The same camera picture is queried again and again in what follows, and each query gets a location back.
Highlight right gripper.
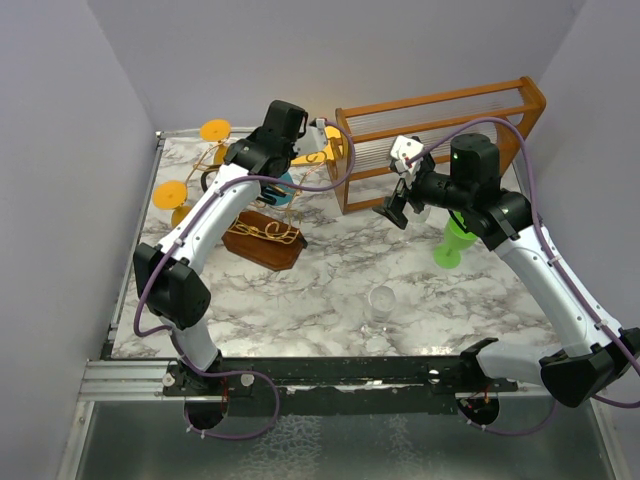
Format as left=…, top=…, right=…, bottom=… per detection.
left=372, top=158, right=471, bottom=229

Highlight blue plastic wine glass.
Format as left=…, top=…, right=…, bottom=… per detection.
left=257, top=176, right=295, bottom=207

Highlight green plastic wine glass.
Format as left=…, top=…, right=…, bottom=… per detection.
left=433, top=212, right=477, bottom=269

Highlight clear glass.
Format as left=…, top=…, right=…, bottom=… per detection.
left=361, top=285, right=397, bottom=335
left=407, top=207, right=431, bottom=225

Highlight orange plastic wine glass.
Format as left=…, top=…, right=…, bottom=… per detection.
left=152, top=180, right=192, bottom=228
left=199, top=118, right=231, bottom=167

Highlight gold wire wine glass rack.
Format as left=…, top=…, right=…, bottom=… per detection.
left=193, top=143, right=328, bottom=272

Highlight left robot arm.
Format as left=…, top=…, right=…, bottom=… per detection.
left=133, top=100, right=328, bottom=395

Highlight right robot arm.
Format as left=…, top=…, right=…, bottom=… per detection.
left=374, top=133, right=639, bottom=408

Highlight wooden dish rack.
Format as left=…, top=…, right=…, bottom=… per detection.
left=327, top=76, right=547, bottom=214

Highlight yellow card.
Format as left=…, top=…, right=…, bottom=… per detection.
left=292, top=126, right=342, bottom=166

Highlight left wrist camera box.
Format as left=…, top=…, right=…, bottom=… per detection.
left=293, top=118, right=328, bottom=157

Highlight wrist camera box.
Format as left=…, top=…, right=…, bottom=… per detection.
left=388, top=135, right=424, bottom=176
left=293, top=118, right=328, bottom=157

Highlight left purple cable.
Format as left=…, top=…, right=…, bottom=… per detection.
left=132, top=118, right=356, bottom=339

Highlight purple cable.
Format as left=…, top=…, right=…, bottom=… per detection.
left=132, top=118, right=356, bottom=339
left=407, top=116, right=640, bottom=408

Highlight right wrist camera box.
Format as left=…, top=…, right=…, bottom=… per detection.
left=388, top=135, right=424, bottom=176

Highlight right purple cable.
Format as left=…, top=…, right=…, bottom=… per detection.
left=407, top=116, right=640, bottom=408

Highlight black base frame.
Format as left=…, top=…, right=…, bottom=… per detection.
left=163, top=355, right=517, bottom=416

